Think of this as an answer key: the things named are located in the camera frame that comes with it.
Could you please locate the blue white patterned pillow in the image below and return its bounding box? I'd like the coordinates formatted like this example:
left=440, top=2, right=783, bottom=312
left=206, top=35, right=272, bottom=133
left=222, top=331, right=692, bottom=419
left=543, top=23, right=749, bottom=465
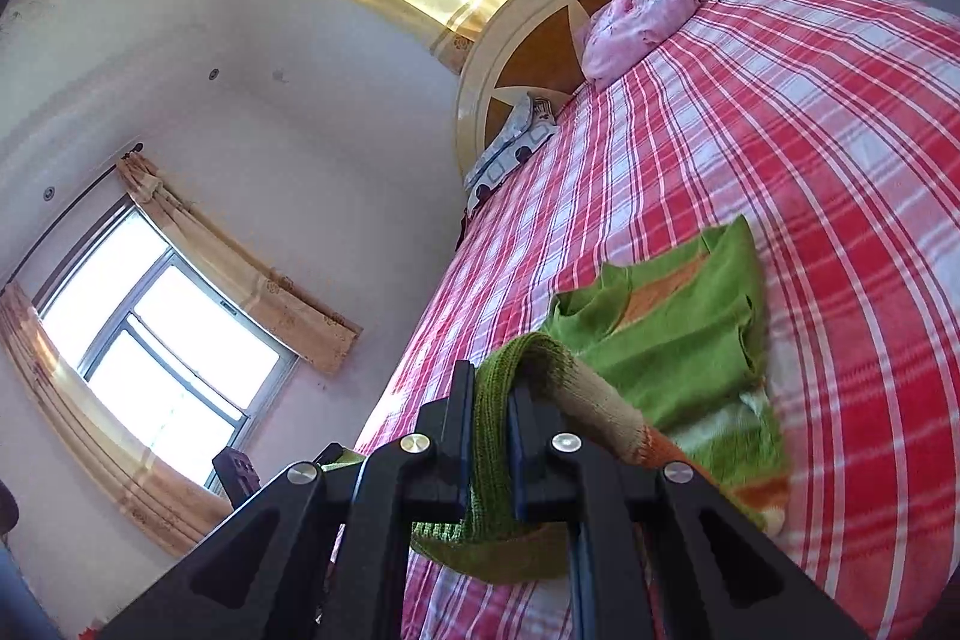
left=461, top=92, right=560, bottom=214

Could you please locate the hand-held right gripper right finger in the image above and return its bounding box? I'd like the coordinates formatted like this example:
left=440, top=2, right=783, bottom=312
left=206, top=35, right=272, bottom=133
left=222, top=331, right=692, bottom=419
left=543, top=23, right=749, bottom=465
left=506, top=383, right=871, bottom=640

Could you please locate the green orange striped knit sweater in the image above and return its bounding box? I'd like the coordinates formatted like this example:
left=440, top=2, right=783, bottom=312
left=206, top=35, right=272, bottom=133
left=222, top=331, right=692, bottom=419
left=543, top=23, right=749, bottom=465
left=322, top=215, right=792, bottom=585

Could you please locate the large sliding window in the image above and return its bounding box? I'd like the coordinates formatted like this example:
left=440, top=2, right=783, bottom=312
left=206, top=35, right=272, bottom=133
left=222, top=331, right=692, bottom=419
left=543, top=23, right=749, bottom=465
left=34, top=201, right=301, bottom=491

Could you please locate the cream wooden headboard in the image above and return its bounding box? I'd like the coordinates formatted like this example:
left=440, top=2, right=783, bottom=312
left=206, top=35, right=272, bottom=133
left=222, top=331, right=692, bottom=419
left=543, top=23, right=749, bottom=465
left=455, top=0, right=740, bottom=176

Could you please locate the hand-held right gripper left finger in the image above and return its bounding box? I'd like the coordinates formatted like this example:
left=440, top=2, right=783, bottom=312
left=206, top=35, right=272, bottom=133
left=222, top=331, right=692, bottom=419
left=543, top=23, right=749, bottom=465
left=97, top=359, right=477, bottom=640

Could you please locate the red plaid bed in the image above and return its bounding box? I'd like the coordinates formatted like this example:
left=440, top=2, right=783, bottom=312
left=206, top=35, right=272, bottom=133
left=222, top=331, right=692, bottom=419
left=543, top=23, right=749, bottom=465
left=352, top=0, right=960, bottom=640

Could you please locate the black curtain rod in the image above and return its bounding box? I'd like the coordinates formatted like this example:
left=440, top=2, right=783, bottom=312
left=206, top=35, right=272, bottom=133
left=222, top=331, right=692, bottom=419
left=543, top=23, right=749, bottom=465
left=0, top=143, right=145, bottom=285

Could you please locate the pink floral pillow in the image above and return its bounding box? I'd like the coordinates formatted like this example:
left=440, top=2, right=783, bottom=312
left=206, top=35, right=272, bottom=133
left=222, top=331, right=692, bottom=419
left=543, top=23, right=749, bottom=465
left=579, top=0, right=706, bottom=86

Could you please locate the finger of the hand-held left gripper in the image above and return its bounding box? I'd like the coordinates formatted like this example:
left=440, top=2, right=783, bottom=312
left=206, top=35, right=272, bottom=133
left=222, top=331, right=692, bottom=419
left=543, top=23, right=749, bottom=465
left=212, top=449, right=261, bottom=507

